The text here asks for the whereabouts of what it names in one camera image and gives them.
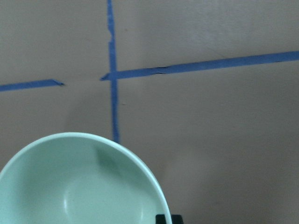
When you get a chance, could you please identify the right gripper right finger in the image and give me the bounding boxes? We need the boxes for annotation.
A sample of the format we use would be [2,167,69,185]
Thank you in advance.
[171,214,184,224]

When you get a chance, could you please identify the mint green bowl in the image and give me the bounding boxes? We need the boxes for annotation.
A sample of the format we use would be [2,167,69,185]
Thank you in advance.
[0,133,172,224]

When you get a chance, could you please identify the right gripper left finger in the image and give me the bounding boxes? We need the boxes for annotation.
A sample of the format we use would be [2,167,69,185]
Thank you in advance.
[155,214,166,224]

